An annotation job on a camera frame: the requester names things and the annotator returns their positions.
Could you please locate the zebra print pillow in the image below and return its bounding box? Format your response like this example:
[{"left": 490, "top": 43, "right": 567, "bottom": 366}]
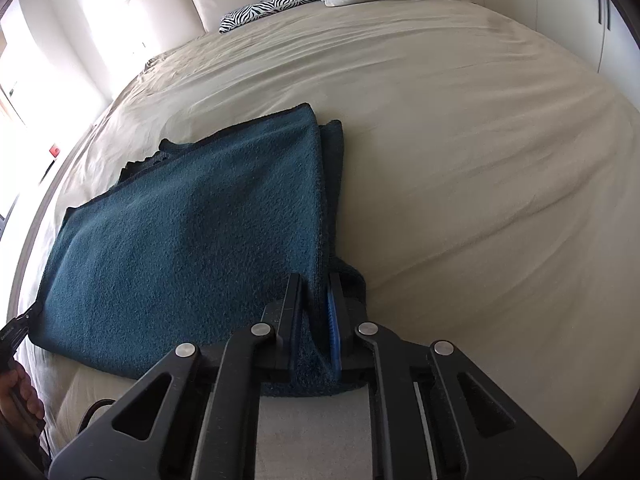
[{"left": 218, "top": 0, "right": 322, "bottom": 35}]

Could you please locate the bed with beige sheet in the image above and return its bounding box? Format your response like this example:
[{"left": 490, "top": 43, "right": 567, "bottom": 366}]
[{"left": 20, "top": 0, "right": 640, "bottom": 480}]

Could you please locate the person's left hand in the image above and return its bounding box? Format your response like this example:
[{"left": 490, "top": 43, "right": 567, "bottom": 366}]
[{"left": 0, "top": 361, "right": 47, "bottom": 435}]

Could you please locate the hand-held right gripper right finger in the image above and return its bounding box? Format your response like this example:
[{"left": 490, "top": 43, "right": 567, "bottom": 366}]
[{"left": 324, "top": 272, "right": 579, "bottom": 480}]

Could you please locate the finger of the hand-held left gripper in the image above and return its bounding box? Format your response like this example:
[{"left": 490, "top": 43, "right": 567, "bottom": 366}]
[{"left": 10, "top": 303, "right": 42, "bottom": 342}]

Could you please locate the dark teal knit sweater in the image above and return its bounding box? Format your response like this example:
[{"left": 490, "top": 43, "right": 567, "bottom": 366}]
[{"left": 30, "top": 102, "right": 369, "bottom": 397}]

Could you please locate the white wardrobe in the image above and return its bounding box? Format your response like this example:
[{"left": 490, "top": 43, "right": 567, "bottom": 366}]
[{"left": 450, "top": 0, "right": 632, "bottom": 77}]

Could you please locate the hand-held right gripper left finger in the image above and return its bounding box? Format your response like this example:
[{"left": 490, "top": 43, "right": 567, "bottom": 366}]
[{"left": 47, "top": 272, "right": 306, "bottom": 480}]

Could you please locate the white window ledge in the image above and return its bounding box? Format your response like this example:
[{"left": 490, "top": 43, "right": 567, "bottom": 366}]
[{"left": 0, "top": 87, "right": 108, "bottom": 221}]

